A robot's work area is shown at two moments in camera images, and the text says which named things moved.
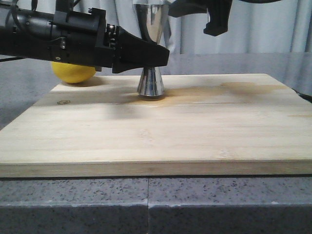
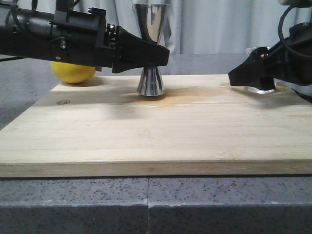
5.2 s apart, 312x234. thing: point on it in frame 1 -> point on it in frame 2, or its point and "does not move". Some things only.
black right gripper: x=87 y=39 does not move
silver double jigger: x=152 y=18 does not move
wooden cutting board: x=205 y=125 does not move
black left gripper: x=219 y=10 -> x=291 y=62
